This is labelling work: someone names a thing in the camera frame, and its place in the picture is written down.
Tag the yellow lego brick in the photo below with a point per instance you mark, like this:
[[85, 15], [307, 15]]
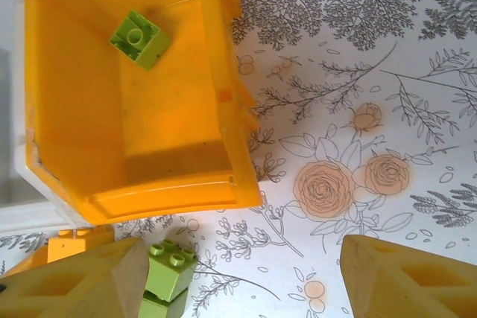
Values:
[[71, 249]]

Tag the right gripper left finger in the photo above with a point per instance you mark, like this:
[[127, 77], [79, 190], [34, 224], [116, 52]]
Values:
[[74, 288]]

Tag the yellow plastic bin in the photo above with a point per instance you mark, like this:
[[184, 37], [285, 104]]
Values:
[[167, 109]]

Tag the small green lego brick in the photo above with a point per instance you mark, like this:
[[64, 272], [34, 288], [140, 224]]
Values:
[[143, 40], [169, 273]]

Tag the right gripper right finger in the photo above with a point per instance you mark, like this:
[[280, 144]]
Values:
[[410, 284]]

